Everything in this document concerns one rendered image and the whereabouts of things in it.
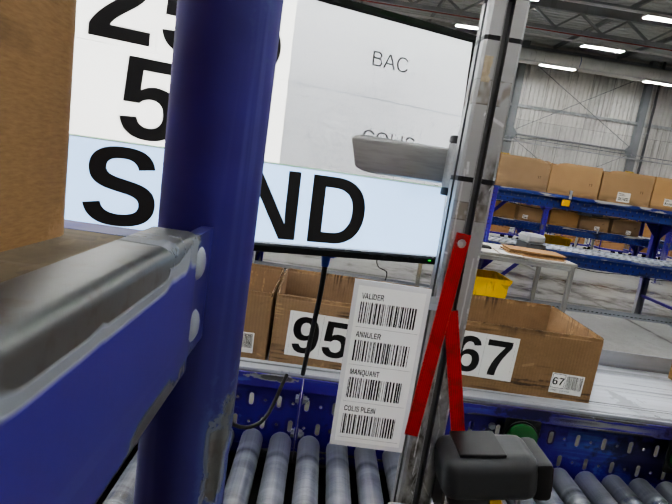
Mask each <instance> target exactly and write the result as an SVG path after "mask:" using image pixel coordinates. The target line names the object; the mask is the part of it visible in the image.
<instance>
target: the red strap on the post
mask: <svg viewBox="0 0 672 504"><path fill-rule="evenodd" d="M470 239H471V235H468V234H463V233H459V232H457V233H456V237H455V241H454V244H453V248H452V252H451V256H450V260H449V264H448V267H447V271H446V275H445V279H444V283H443V286H442V290H441V294H440V298H439V302H438V306H437V310H436V313H435V317H434V321H433V325H432V329H431V332H430V336H429V340H428V344H427V348H426V352H425V355H424V359H423V363H422V367H421V371H420V374H419V378H418V382H417V386H416V390H415V394H414V397H413V401H412V405H411V409H410V413H409V417H408V422H407V425H406V429H405V433H404V434H406V435H411V436H416V437H418V434H419V430H420V426H421V423H422V419H423V415H424V411H425V408H426V404H427V400H428V396H429V393H430V389H431V385H432V381H433V378H434V374H435V370H436V367H437V363H438V359H439V355H440V352H441V348H442V344H443V340H444V337H445V345H446V361H447V377H448V393H449V409H450V425H451V431H465V421H464V404H463V387H462V370H461V352H460V335H459V318H458V310H454V311H451V310H452V307H453V303H454V299H455V295H456V292H457V288H458V284H459V280H460V277H461V273H462V269H463V265H464V262H465V258H466V254H467V250H468V247H469V243H470Z"/></svg>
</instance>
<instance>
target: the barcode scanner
mask: <svg viewBox="0 0 672 504"><path fill-rule="evenodd" d="M449 434H450V435H443V436H441V437H439V438H438V440H437V441H436V443H435V448H434V469H435V473H436V475H437V478H438V481H439V484H440V487H441V490H442V491H443V492H444V494H445V495H446V497H447V504H502V500H527V499H531V498H534V499H536V500H539V501H547V500H549V499H550V497H551V492H552V485H553V473H554V468H553V465H552V463H551V462H550V460H549V459H548V458H547V456H546V455H545V454H544V452H543V451H542V450H541V448H540V447H539V446H538V444H537V443H536V441H535V440H534V439H532V438H529V437H522V438H520V437H518V436H516V435H511V434H504V435H494V433H493V431H450V432H449Z"/></svg>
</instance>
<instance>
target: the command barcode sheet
mask: <svg viewBox="0 0 672 504"><path fill-rule="evenodd" d="M431 292H432V289H427V288H420V287H413V286H406V285H399V284H392V283H384V282H377V281H370V280H363V279H356V278H355V283H354V290H353V296H352V302H351V309H350V315H349V321H348V328H347V334H346V340H345V347H344V353H343V359H342V366H341V372H340V379H339V385H338V391H337V398H336V404H335V410H334V417H333V423H332V429H331V436H330V442H329V444H337V445H344V446H352V447H360V448H368V449H376V450H384V451H391V452H399V453H402V449H403V444H404V439H405V434H404V433H405V429H406V425H407V422H408V417H409V411H410V406H411V401H412V395H413V390H414V384H415V379H416V374H417V368H418V363H419V357H420V352H421V346H422V341H423V336H424V330H425V325H426V319H427V314H428V310H433V311H436V310H437V306H438V302H439V297H432V296H431Z"/></svg>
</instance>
